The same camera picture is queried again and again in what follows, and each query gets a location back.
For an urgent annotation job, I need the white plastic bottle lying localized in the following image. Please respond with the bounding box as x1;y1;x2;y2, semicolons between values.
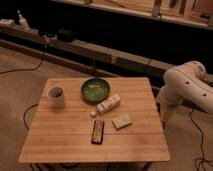
96;94;121;114

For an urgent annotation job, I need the pale rectangular sponge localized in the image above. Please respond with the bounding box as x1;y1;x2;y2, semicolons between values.
112;114;132;130

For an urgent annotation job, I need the dark round object on ledge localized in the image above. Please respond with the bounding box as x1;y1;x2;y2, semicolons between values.
57;29;75;42

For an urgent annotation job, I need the white spray bottle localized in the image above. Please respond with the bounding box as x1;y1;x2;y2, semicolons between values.
17;11;30;32

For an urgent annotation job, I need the green ceramic bowl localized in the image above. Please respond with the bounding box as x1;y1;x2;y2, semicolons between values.
81;78;110;103

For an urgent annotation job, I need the black cable on floor right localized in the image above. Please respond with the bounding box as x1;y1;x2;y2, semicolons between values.
188;109;213;171

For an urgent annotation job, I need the black cable on floor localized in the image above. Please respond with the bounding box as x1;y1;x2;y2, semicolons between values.
0;49;46;76
188;109;213;171

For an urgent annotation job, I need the wooden table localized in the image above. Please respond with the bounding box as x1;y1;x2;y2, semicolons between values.
19;77;170;163

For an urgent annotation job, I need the black cable on floor left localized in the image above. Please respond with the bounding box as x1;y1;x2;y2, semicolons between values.
0;49;46;76

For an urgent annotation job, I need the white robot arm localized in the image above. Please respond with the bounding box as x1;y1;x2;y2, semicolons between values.
156;61;213;124

